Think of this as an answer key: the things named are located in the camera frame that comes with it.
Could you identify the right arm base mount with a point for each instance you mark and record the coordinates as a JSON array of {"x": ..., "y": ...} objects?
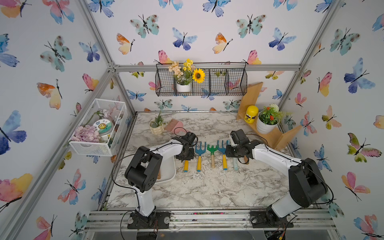
[{"x": 268, "y": 219}]

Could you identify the purple artificial flowers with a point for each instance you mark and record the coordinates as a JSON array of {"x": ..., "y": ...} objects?
[{"x": 88, "y": 134}]

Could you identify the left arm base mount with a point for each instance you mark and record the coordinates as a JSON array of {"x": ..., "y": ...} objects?
[{"x": 156, "y": 220}]

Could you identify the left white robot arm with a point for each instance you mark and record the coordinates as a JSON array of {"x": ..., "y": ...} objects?
[{"x": 145, "y": 165}]

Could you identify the white storage box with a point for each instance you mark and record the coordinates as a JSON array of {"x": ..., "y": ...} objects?
[{"x": 167, "y": 171}]

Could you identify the white pot with sunflower bouquet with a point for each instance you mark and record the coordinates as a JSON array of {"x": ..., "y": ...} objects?
[{"x": 185, "y": 75}]

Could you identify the white wire side basket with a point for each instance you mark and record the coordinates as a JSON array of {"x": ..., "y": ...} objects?
[{"x": 116, "y": 112}]

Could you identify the wooden corner shelf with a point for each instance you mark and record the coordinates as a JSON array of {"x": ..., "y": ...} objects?
[{"x": 272, "y": 135}]

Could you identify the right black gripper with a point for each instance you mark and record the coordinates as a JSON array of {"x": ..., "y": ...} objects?
[{"x": 228, "y": 151}]

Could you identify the round green tin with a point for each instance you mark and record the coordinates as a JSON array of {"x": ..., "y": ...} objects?
[{"x": 103, "y": 126}]

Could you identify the light teal hand fork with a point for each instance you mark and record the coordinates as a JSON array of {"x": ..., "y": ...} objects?
[{"x": 235, "y": 164}]

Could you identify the yellow jar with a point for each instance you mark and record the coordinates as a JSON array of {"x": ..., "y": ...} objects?
[{"x": 251, "y": 114}]

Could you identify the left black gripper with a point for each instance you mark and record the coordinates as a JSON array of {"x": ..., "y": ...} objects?
[{"x": 191, "y": 156}]

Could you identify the blue rake yellow handle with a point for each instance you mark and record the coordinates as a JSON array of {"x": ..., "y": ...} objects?
[{"x": 222, "y": 149}]

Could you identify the black wire wall basket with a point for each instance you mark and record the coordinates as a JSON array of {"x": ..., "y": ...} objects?
[{"x": 221, "y": 80}]

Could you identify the small succulent pot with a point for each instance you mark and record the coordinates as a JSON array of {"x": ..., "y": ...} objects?
[{"x": 157, "y": 125}]

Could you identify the pink hand brush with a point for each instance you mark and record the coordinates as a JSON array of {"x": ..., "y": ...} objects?
[{"x": 174, "y": 126}]

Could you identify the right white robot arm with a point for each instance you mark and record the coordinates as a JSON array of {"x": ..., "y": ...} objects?
[{"x": 306, "y": 183}]

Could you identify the green rake wooden handle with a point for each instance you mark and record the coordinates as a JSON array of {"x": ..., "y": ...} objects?
[{"x": 212, "y": 149}]

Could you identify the white pot red flowers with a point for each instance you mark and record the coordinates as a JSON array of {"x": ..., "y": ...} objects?
[{"x": 269, "y": 118}]

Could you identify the blue fork yellow handle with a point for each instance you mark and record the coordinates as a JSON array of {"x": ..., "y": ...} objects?
[{"x": 200, "y": 149}]

